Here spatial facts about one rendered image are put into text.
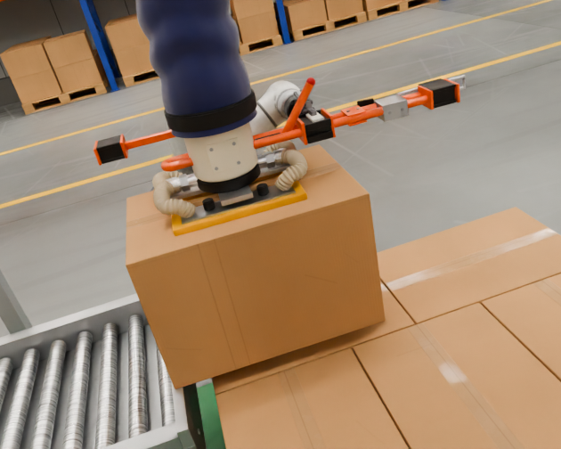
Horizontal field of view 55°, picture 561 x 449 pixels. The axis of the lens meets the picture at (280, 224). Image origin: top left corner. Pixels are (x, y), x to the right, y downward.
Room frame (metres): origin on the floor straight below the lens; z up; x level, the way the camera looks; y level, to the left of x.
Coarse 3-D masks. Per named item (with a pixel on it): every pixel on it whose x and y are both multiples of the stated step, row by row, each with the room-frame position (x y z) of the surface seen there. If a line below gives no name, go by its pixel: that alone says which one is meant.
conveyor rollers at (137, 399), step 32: (128, 320) 1.54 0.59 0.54; (32, 352) 1.48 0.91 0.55; (64, 352) 1.47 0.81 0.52; (128, 352) 1.37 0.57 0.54; (0, 384) 1.36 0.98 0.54; (32, 384) 1.35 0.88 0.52; (128, 384) 1.23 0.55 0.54; (160, 384) 1.18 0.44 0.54; (128, 416) 1.10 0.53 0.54; (0, 448) 1.09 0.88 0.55; (32, 448) 1.06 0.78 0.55; (64, 448) 1.03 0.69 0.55; (96, 448) 1.01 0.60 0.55
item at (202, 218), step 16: (256, 192) 1.25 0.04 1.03; (272, 192) 1.23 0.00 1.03; (288, 192) 1.21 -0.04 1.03; (304, 192) 1.20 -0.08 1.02; (208, 208) 1.20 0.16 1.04; (224, 208) 1.20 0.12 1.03; (240, 208) 1.19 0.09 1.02; (256, 208) 1.18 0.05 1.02; (272, 208) 1.19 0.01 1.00; (176, 224) 1.18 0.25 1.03; (192, 224) 1.17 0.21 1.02; (208, 224) 1.17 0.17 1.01
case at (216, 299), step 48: (336, 192) 1.20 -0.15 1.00; (144, 240) 1.18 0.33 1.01; (192, 240) 1.12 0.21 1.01; (240, 240) 1.11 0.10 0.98; (288, 240) 1.13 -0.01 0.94; (336, 240) 1.14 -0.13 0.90; (144, 288) 1.08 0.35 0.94; (192, 288) 1.09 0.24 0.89; (240, 288) 1.11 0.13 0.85; (288, 288) 1.12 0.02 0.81; (336, 288) 1.14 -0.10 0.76; (192, 336) 1.09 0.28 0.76; (240, 336) 1.10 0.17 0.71; (288, 336) 1.12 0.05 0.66; (336, 336) 1.14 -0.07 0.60
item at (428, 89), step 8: (440, 80) 1.42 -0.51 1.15; (448, 80) 1.40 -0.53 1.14; (424, 88) 1.38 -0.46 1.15; (432, 88) 1.36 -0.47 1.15; (440, 88) 1.35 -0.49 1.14; (448, 88) 1.36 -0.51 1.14; (456, 88) 1.36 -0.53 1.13; (432, 96) 1.34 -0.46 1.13; (440, 96) 1.36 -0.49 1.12; (448, 96) 1.36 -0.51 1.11; (456, 96) 1.36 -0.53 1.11; (424, 104) 1.38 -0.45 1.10; (432, 104) 1.34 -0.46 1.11; (440, 104) 1.35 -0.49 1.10
